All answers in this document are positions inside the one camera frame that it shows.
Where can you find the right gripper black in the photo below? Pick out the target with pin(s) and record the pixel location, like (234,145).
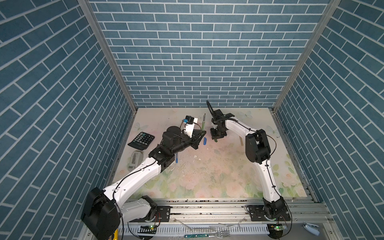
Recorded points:
(213,135)

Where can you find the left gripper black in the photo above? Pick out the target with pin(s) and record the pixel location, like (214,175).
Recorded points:
(194,140)

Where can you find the green pen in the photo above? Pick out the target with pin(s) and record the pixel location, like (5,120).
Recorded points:
(203,122)

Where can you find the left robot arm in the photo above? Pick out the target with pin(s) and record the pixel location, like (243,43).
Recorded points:
(103,208)

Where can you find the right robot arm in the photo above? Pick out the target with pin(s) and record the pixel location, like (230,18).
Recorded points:
(258,152)

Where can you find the black calculator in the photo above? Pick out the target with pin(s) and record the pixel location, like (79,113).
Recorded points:
(142,141)

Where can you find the white blue stapler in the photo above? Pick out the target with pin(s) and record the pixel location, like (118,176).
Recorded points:
(311,228)

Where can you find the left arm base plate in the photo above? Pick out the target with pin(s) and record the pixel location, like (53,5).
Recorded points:
(160,215)

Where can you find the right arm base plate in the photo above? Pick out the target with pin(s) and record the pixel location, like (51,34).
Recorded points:
(259,213)

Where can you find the green handled fork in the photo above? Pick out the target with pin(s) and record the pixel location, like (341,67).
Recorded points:
(219,235)

